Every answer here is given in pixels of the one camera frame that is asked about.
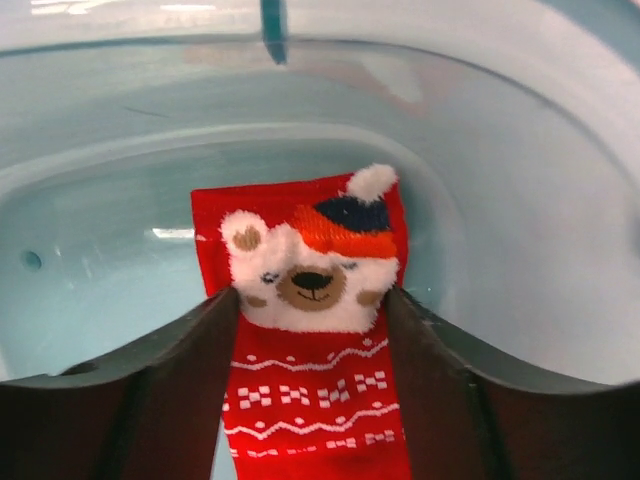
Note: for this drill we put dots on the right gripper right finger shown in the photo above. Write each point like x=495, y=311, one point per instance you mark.
x=472, y=411

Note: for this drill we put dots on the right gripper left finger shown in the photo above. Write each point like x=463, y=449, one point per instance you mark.
x=147, y=410

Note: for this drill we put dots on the red bear christmas sock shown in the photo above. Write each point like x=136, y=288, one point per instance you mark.
x=311, y=392

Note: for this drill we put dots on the teal plastic basin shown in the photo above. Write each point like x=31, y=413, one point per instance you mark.
x=513, y=127

